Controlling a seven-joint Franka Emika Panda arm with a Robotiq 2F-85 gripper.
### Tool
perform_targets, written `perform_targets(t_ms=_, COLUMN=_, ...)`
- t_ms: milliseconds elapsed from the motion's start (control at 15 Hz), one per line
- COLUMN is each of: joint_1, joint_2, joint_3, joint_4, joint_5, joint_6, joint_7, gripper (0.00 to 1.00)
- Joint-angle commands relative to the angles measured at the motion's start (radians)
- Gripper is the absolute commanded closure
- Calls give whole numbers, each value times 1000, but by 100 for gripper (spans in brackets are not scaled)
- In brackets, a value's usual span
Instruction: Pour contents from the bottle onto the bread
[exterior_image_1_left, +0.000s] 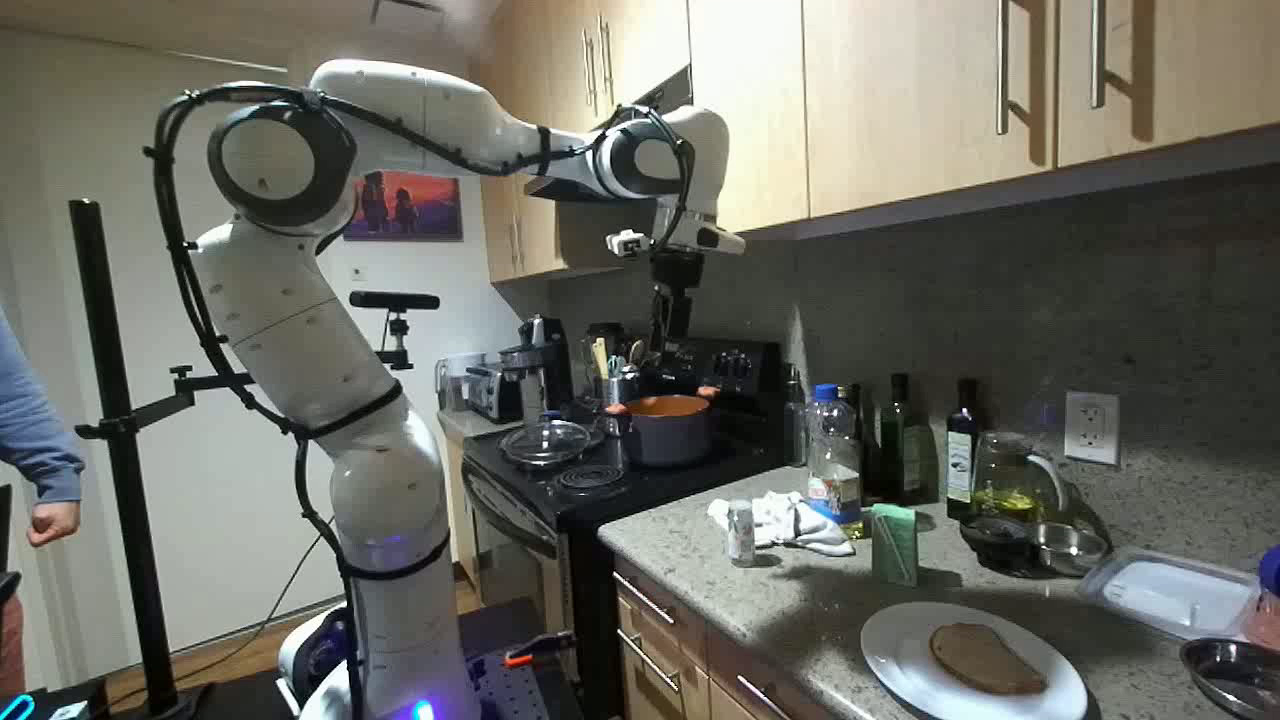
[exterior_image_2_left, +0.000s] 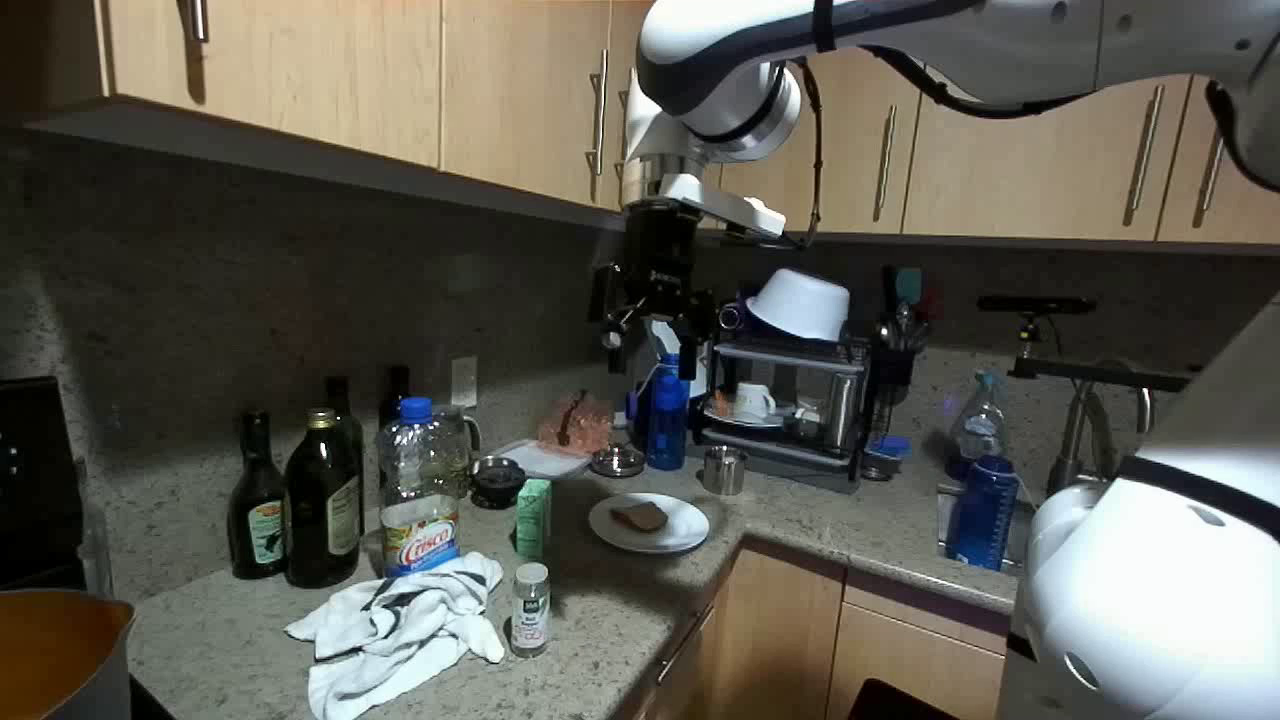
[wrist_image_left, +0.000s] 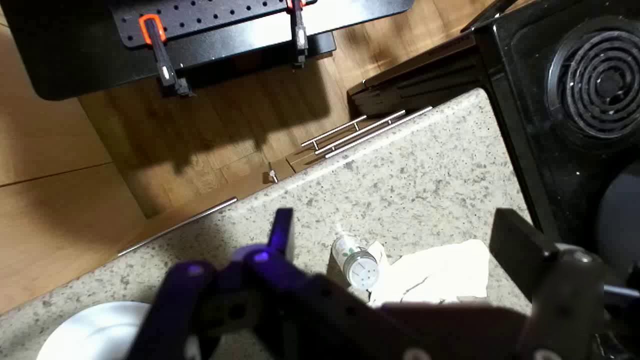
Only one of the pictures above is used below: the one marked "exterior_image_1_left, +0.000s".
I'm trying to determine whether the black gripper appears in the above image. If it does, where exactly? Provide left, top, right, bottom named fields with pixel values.
left=649, top=253, right=705, bottom=344

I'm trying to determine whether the small spice shaker bottle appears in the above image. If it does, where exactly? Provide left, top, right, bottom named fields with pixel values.
left=727, top=499, right=755, bottom=565

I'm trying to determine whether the person forearm blue sleeve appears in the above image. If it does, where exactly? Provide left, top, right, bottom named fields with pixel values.
left=0, top=315, right=85, bottom=504

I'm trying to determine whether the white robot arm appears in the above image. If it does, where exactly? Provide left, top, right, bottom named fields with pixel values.
left=152, top=58, right=742, bottom=720

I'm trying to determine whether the clear plastic water bottle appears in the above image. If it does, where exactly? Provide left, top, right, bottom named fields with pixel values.
left=809, top=385, right=858, bottom=524

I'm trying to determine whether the dark green wine bottle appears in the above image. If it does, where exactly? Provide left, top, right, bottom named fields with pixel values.
left=878, top=372, right=936, bottom=504

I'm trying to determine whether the dark olive oil bottle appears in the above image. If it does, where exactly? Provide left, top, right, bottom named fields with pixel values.
left=944, top=378, right=987, bottom=520

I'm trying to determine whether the slice of brown bread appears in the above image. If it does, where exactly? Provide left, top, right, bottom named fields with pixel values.
left=929, top=625, right=1046, bottom=697

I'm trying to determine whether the person hand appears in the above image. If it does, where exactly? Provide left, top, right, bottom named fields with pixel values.
left=28, top=504, right=80, bottom=547

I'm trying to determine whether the black coffee maker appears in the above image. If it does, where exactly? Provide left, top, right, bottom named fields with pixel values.
left=518, top=315, right=570, bottom=406

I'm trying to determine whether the orange cooking pot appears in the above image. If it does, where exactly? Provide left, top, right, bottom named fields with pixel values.
left=607, top=390, right=710, bottom=466

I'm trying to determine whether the black stove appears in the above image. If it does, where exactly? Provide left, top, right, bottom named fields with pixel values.
left=462, top=341, right=782, bottom=720

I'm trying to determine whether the glass pot lid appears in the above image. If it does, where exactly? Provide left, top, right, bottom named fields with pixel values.
left=501, top=415, right=601, bottom=466

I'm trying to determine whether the white crumpled cloth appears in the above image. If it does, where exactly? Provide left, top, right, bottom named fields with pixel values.
left=706, top=490, right=853, bottom=557

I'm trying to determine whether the glass oil cruet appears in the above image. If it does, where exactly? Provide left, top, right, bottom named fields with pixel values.
left=975, top=432, right=1069, bottom=520

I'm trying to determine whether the white round plate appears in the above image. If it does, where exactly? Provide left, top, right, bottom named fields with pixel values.
left=858, top=601, right=1089, bottom=720

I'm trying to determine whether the clear plastic food container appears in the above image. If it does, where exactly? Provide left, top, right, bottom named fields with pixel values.
left=1084, top=547, right=1257, bottom=640

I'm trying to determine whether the small metal bowl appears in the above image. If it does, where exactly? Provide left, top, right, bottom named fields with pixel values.
left=1179, top=635, right=1280, bottom=720

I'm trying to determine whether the camera on tripod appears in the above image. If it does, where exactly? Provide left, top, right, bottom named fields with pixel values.
left=349, top=286, right=438, bottom=372

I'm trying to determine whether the red framed wall picture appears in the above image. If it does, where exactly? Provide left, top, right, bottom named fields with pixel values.
left=349, top=171, right=462, bottom=240

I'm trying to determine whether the white wall outlet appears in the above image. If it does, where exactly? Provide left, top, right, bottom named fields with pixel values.
left=1063, top=390, right=1118, bottom=464

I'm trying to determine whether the black camera stand pole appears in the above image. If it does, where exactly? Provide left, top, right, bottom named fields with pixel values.
left=67, top=198, right=210, bottom=720

